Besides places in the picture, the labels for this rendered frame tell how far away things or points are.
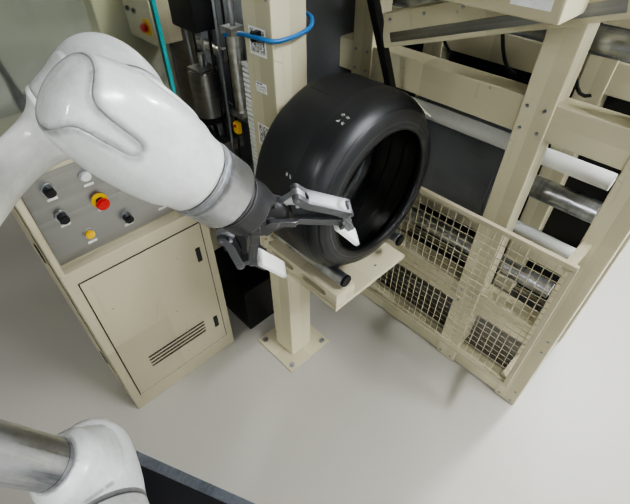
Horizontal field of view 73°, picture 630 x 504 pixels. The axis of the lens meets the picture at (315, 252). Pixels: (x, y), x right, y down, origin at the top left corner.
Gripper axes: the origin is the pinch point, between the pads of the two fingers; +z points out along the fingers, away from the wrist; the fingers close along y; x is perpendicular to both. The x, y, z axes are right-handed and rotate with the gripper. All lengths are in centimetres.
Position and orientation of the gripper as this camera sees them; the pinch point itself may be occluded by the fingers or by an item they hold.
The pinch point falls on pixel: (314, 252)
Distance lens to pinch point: 67.7
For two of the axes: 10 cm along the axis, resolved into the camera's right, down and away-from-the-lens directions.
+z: 5.1, 3.3, 7.9
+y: -8.4, 3.8, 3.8
